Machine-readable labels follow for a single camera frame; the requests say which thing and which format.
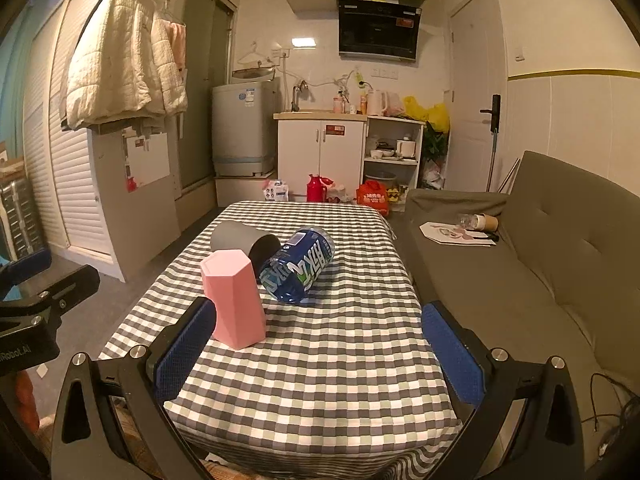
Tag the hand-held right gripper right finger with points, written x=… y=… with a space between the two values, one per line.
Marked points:
x=452 y=355

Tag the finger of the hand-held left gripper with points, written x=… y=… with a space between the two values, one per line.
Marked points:
x=70 y=285
x=30 y=266

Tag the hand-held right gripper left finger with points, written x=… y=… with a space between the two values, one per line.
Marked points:
x=185 y=345

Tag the grey cup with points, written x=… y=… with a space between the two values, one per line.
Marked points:
x=232 y=237

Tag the pink hexagonal cup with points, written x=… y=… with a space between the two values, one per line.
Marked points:
x=235 y=300

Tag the brown paper cup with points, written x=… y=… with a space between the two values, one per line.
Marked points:
x=487 y=222

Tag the dark ribbed suitcase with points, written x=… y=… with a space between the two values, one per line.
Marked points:
x=20 y=220

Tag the white louvered wardrobe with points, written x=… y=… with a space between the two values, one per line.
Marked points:
x=75 y=185

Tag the printed paper sheet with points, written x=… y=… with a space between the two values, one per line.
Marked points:
x=440 y=234

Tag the grey white checkered tablecloth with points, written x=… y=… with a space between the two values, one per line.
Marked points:
x=325 y=360

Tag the blue drink bottle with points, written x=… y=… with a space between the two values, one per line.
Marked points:
x=295 y=270

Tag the clear plastic bottle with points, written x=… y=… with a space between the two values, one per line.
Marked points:
x=466 y=220

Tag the grey sofa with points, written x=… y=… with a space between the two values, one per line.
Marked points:
x=550 y=260

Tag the white paper poster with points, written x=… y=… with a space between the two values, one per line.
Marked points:
x=147 y=160

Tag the red snack bag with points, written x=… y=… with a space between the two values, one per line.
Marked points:
x=372 y=197

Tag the white blue package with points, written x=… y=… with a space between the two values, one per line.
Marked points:
x=276 y=191

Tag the white plastic bag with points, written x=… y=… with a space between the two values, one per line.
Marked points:
x=341 y=194

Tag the white open shelf unit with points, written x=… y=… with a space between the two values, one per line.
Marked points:
x=420 y=160

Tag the broom stick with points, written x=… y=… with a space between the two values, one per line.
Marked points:
x=492 y=160

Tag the red thermos jug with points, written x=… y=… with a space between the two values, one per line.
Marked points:
x=316 y=190

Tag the white washing machine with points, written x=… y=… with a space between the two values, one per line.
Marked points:
x=242 y=130

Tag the white quilted jacket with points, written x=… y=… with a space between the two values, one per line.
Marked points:
x=115 y=60

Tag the white sink cabinet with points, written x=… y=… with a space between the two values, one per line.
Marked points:
x=320 y=160

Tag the glass shower door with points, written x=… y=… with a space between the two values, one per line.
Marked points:
x=200 y=85

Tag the yellow plastic bag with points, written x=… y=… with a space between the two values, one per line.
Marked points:
x=435 y=115

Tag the white electric kettle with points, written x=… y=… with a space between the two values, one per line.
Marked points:
x=377 y=103

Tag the pink garment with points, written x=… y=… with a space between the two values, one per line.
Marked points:
x=177 y=42

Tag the metal faucet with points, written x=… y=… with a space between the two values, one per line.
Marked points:
x=296 y=97

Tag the white door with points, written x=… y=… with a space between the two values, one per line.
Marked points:
x=475 y=60

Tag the black range hood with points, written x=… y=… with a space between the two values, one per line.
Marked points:
x=377 y=25

